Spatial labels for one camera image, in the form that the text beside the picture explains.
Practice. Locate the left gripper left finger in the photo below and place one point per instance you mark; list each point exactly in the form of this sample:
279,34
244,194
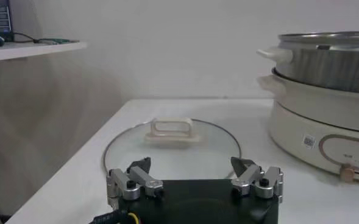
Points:
136,179

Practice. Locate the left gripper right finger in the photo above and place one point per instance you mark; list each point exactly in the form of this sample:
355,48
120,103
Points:
252,178

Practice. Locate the perforated steel steamer basket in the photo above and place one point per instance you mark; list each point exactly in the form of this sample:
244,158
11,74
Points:
328,70

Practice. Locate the cream electric cooker pot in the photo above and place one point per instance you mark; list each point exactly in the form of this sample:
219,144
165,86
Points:
304,121

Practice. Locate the white side table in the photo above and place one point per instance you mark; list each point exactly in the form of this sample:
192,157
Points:
30,48

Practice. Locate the dark laptop screen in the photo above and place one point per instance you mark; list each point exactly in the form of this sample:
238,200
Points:
2,18

